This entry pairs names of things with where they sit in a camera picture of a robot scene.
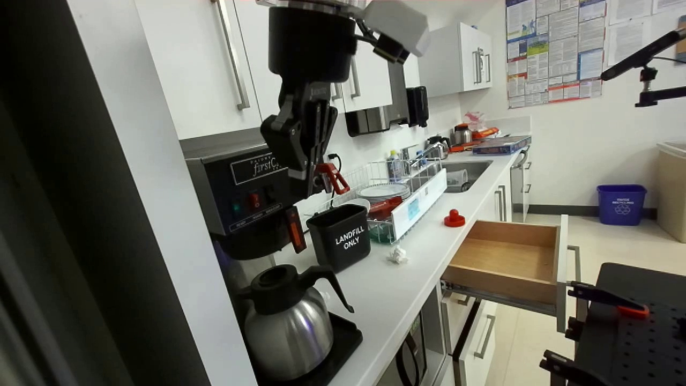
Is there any row of paper notices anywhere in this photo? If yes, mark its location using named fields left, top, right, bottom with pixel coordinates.
left=607, top=0, right=686, bottom=67

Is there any steel base cabinet handle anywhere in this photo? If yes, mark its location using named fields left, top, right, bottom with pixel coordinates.
left=474, top=314, right=496, bottom=360

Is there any red coffee maker tap lever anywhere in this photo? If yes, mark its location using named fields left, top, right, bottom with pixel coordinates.
left=316, top=161, right=352, bottom=196

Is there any large notice poster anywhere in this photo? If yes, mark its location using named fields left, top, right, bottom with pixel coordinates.
left=505, top=0, right=609, bottom=109

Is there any white wall cabinet door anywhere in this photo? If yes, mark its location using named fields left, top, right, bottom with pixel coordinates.
left=341, top=39, right=395, bottom=114
left=133, top=0, right=264, bottom=142

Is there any black soap dispenser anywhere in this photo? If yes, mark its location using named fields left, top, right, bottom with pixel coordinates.
left=405, top=86, right=430, bottom=129

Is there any beige waste bin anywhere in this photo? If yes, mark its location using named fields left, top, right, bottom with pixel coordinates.
left=656, top=140, right=686, bottom=245

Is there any black clamp orange tip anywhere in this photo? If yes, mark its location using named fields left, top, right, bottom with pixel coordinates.
left=566, top=281, right=651, bottom=321

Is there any blue recycling bin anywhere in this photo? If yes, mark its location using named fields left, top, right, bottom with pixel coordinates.
left=596, top=184, right=648, bottom=226

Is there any steel sink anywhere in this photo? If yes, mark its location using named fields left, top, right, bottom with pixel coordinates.
left=442, top=159, right=493, bottom=194

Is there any white wooden drawer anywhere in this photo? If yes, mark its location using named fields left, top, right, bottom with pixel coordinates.
left=440, top=214, right=583, bottom=335

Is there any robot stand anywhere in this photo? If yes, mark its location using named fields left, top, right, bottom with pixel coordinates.
left=539, top=262, right=686, bottom=386

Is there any white wire dish rack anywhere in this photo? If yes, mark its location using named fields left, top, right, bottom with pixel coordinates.
left=310, top=157, right=449, bottom=245

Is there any steel drawer handle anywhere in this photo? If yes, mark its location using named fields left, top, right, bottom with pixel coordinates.
left=566, top=244, right=583, bottom=286

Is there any pair of base cabinet doors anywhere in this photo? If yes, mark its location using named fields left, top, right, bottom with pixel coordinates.
left=476, top=167, right=516, bottom=224

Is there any clear dish soap bottle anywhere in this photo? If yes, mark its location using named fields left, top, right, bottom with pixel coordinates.
left=387, top=150, right=404, bottom=183

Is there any small white wall cabinet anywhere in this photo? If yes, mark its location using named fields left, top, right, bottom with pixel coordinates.
left=417, top=22, right=494, bottom=99

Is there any steel cabinet door handle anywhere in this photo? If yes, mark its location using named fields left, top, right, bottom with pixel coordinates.
left=211, top=0, right=251, bottom=112
left=349, top=56, right=362, bottom=99

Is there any flat blue box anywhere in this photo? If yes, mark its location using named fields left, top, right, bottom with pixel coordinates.
left=472, top=135, right=532, bottom=157

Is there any small black waste bin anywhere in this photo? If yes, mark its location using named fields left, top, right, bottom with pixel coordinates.
left=306, top=204, right=372, bottom=273

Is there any long white wall cabinet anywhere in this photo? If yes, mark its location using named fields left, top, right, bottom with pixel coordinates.
left=133, top=0, right=422, bottom=143

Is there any white base cabinet door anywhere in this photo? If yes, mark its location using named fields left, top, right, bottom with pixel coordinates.
left=453, top=299, right=500, bottom=386

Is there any steel coffee pot black lid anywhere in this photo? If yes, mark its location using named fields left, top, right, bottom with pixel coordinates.
left=236, top=264, right=355, bottom=382

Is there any black glass coffee pot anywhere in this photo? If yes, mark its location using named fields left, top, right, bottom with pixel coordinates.
left=426, top=135, right=451, bottom=160

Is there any steel tap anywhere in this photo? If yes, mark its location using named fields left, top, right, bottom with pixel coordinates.
left=408, top=142, right=444, bottom=164

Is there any microwave door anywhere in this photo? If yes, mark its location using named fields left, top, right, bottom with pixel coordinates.
left=375, top=311, right=430, bottom=386

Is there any pair of steel cabinet handles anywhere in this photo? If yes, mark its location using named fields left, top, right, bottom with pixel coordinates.
left=472, top=47, right=492, bottom=86

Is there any stack of white plates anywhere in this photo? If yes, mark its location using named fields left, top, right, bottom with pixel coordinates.
left=356, top=183, right=412, bottom=204

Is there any black and steel coffee maker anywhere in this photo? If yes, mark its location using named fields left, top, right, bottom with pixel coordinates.
left=185, top=142, right=365, bottom=386

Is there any red plastic container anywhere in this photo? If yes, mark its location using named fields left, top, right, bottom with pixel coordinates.
left=368, top=196, right=404, bottom=221

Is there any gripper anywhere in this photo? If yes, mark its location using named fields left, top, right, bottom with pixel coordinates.
left=260, top=5, right=359, bottom=200

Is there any camera on mount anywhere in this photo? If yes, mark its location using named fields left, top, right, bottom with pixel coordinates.
left=600, top=27, right=686, bottom=108

